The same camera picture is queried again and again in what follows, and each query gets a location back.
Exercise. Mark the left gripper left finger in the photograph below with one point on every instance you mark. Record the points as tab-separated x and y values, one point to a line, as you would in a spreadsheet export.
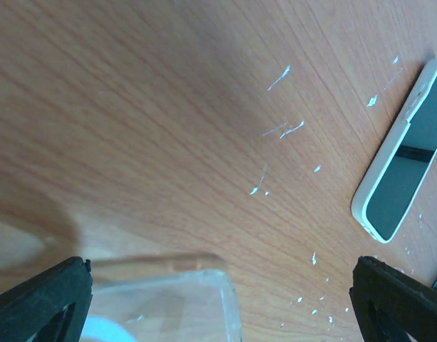
51	306

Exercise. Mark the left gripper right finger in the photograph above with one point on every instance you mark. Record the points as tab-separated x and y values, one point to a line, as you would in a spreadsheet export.
391	306

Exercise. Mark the white phone case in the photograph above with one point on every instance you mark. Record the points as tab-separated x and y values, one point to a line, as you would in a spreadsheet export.
388	147

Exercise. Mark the clear magsafe phone case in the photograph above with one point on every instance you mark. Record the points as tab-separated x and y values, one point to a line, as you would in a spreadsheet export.
170	297

